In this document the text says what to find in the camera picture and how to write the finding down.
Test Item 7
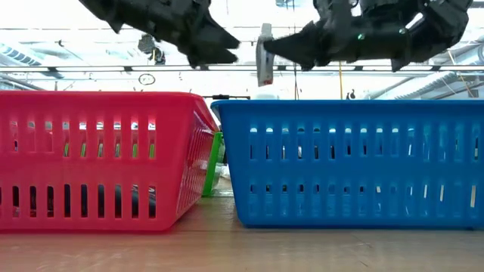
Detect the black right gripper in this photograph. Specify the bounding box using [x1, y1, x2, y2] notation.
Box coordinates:
[263, 0, 413, 73]

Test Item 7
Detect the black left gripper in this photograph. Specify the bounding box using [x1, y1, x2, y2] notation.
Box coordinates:
[77, 0, 241, 70]

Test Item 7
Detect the white toothpaste tube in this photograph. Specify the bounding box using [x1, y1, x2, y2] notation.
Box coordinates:
[256, 23, 276, 88]

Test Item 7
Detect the dark blue tube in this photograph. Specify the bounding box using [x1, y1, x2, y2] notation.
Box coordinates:
[11, 184, 157, 219]

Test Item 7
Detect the short black bar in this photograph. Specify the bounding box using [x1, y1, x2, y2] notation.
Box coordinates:
[203, 94, 251, 100]

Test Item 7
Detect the long ceiling light strip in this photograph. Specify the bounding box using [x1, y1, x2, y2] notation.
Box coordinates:
[0, 64, 484, 73]

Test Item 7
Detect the blue plastic basket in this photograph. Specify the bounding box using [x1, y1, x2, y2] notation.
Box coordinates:
[210, 99, 484, 230]

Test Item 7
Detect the green plastic basket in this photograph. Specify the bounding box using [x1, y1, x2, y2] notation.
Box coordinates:
[201, 131, 226, 198]

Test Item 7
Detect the red plastic basket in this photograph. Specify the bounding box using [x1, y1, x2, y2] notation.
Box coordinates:
[0, 90, 220, 232]

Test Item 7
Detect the black hanging cable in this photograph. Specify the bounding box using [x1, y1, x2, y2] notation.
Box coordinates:
[290, 63, 300, 101]

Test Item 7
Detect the yellow hanging cable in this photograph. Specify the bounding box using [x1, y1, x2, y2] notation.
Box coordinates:
[337, 60, 344, 101]

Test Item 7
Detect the round black cable loop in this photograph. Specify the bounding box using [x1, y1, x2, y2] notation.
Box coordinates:
[138, 73, 157, 87]

